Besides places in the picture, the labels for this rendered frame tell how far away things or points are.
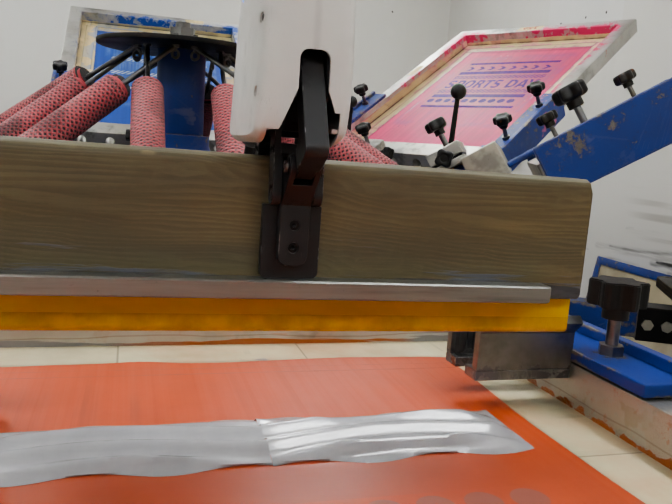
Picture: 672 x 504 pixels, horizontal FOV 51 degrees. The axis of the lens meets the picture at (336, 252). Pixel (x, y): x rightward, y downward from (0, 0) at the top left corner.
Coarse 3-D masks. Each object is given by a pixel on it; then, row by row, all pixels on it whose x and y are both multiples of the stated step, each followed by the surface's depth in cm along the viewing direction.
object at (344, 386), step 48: (240, 384) 56; (288, 384) 57; (336, 384) 58; (384, 384) 58; (432, 384) 59; (480, 384) 60; (528, 432) 50; (288, 480) 41; (336, 480) 41; (384, 480) 41; (432, 480) 42; (480, 480) 42; (528, 480) 43; (576, 480) 43
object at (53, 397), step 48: (0, 384) 52; (48, 384) 53; (96, 384) 54; (144, 384) 55; (192, 384) 55; (0, 432) 44; (96, 480) 39; (144, 480) 39; (192, 480) 40; (240, 480) 40
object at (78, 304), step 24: (96, 312) 37; (120, 312) 38; (144, 312) 38; (168, 312) 38; (192, 312) 39; (216, 312) 39; (240, 312) 39; (264, 312) 40; (288, 312) 40; (312, 312) 41; (336, 312) 41; (360, 312) 41; (384, 312) 42; (408, 312) 42; (432, 312) 43; (456, 312) 43; (480, 312) 44; (504, 312) 44; (528, 312) 45; (552, 312) 45
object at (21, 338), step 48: (0, 336) 61; (48, 336) 62; (96, 336) 63; (144, 336) 64; (192, 336) 66; (240, 336) 67; (288, 336) 68; (336, 336) 70; (384, 336) 71; (432, 336) 73; (576, 384) 55; (624, 432) 50
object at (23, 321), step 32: (0, 320) 36; (32, 320) 36; (64, 320) 37; (96, 320) 37; (128, 320) 38; (160, 320) 38; (192, 320) 39; (224, 320) 39; (256, 320) 40; (288, 320) 40; (320, 320) 41; (352, 320) 41; (384, 320) 42; (416, 320) 42; (448, 320) 43; (480, 320) 44; (512, 320) 44; (544, 320) 45
